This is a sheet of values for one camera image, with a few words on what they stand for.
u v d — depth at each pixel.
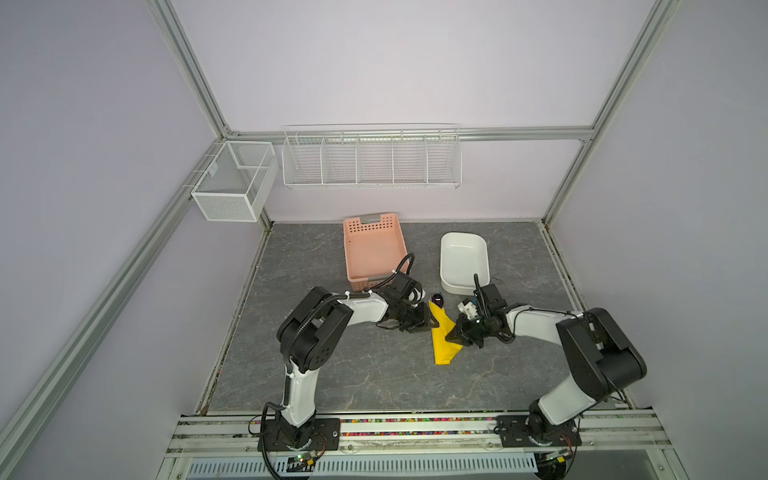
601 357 0.46
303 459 0.71
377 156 1.08
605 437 0.74
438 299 0.96
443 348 0.87
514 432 0.74
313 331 0.51
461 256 1.10
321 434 0.74
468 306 0.89
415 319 0.84
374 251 1.09
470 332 0.81
